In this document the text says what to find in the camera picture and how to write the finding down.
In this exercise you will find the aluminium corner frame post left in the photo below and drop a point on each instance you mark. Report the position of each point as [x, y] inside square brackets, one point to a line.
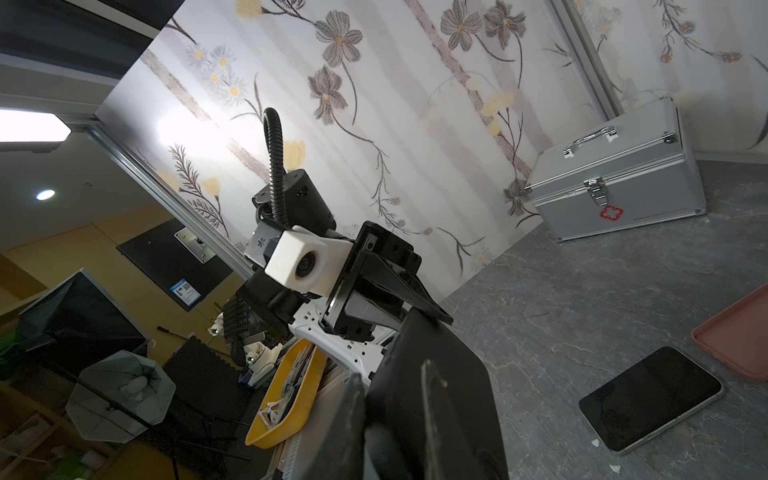
[586, 57]

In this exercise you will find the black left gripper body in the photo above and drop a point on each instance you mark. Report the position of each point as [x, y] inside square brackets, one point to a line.
[348, 314]

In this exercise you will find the black softbox light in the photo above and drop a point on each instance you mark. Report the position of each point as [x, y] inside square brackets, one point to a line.
[75, 325]

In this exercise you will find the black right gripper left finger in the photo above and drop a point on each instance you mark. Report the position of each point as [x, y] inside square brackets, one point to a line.
[341, 454]

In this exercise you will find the phone with black screen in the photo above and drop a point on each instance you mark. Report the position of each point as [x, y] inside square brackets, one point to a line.
[649, 398]

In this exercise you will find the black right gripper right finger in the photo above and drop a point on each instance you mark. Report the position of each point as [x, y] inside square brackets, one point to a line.
[447, 451]

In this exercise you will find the black phone case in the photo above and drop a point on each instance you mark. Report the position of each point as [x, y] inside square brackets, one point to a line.
[395, 432]

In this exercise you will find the grey octagonal softbox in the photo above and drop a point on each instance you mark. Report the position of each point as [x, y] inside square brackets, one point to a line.
[119, 398]

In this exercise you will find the yellow plastic tray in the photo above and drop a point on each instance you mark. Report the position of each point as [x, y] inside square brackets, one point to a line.
[288, 401]

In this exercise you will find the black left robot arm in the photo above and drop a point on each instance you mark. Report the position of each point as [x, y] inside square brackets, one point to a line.
[290, 201]

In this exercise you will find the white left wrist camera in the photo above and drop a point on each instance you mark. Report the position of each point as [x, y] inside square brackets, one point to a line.
[306, 263]

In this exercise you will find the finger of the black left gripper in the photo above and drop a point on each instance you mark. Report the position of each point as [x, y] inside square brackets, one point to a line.
[390, 286]

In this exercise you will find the pink phone case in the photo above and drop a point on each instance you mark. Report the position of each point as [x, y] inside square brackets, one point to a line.
[737, 336]

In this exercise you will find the silver aluminium case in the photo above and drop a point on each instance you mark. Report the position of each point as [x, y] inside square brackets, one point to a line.
[635, 170]

